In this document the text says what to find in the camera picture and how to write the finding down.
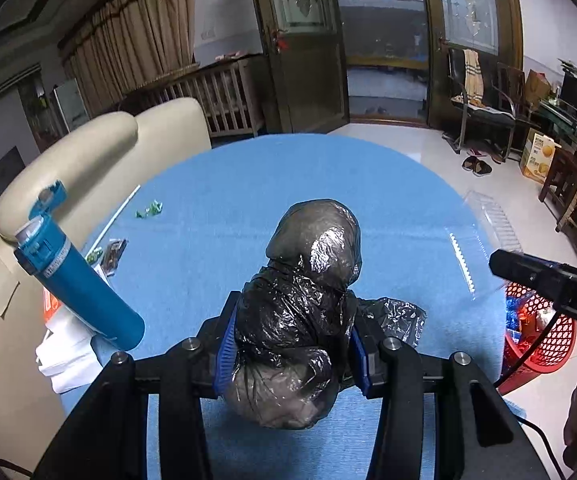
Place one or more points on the orange print carton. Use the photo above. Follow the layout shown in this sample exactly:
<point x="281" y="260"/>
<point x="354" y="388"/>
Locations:
<point x="538" y="160"/>

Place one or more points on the white thin stick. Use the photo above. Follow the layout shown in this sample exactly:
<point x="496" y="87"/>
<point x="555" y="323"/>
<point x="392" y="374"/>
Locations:
<point x="118" y="210"/>

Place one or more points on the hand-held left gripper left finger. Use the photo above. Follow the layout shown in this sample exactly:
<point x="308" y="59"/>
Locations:
<point x="225" y="360"/>

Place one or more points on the dark wooden stool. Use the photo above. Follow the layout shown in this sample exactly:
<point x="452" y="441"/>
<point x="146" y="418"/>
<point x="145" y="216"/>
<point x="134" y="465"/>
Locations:
<point x="563" y="160"/>

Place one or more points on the red plastic mesh basket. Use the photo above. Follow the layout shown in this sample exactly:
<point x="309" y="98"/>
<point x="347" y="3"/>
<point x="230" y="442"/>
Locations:
<point x="553" y="356"/>

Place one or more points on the green white wrapper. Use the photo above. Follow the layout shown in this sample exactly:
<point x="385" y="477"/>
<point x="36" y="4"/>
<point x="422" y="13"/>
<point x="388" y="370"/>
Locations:
<point x="94" y="256"/>

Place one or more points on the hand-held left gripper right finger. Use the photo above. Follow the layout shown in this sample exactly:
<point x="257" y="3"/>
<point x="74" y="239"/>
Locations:
<point x="361" y="365"/>

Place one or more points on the brown snack wrapper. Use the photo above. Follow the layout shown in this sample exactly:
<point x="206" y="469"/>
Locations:
<point x="114" y="255"/>

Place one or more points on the white paper stack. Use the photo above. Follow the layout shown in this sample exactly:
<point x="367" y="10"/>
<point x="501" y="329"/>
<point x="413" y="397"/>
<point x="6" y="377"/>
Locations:
<point x="66" y="355"/>

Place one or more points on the pink slipper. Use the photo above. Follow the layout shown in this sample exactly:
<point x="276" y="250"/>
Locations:
<point x="476" y="152"/>

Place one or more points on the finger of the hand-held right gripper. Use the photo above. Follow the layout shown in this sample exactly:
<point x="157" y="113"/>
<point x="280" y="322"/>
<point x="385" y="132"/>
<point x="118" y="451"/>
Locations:
<point x="518" y="266"/>

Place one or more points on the wooden slatted crib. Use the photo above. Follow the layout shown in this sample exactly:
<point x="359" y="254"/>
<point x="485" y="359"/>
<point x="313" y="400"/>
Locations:
<point x="218" y="100"/>

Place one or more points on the wooden door with glass pane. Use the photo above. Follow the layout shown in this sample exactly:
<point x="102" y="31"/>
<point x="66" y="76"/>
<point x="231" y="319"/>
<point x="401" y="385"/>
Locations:
<point x="308" y="85"/>
<point x="438" y="85"/>

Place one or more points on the cream leather chair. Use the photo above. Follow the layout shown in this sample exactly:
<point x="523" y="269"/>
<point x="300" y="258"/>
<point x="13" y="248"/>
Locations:
<point x="168" y="130"/>
<point x="68" y="160"/>

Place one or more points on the blue white snack packet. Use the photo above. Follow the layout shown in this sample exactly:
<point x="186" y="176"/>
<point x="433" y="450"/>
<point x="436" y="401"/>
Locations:
<point x="513" y="312"/>

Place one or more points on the beige striped curtain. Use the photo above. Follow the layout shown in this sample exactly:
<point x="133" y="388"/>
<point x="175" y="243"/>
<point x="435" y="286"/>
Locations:
<point x="133" y="35"/>

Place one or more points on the black metal armchair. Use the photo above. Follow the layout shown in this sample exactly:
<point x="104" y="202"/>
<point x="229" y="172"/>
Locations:
<point x="483" y="116"/>
<point x="511" y="85"/>

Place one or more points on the blue water bottle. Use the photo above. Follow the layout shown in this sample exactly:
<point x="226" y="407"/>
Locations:
<point x="88" y="300"/>

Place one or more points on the clear plastic tray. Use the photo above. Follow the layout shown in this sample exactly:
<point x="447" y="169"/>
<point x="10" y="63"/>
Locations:
<point x="493" y="225"/>

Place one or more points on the orange packet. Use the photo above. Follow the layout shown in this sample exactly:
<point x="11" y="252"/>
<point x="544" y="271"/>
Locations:
<point x="50" y="305"/>

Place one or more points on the green glass desk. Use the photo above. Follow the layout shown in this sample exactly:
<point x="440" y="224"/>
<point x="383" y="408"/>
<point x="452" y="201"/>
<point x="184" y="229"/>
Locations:
<point x="568" y="127"/>

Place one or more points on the black plastic bag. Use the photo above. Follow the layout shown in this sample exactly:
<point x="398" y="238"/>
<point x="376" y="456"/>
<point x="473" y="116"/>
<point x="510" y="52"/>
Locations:
<point x="308" y="270"/>

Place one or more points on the plain brown carton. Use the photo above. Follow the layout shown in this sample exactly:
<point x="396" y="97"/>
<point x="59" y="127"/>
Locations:
<point x="536" y="87"/>

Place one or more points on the dark slipper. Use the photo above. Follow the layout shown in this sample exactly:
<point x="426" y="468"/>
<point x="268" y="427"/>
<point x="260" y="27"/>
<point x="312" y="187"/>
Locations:
<point x="469" y="163"/>
<point x="483" y="168"/>

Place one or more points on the green candy wrapper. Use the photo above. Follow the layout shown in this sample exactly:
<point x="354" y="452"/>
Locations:
<point x="149" y="208"/>

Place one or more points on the white appliance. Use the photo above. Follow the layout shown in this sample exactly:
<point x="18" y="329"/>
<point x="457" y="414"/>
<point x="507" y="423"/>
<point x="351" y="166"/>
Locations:
<point x="71" y="105"/>

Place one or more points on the beige striped scarf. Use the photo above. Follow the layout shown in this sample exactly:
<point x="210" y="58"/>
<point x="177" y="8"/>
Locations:
<point x="473" y="75"/>

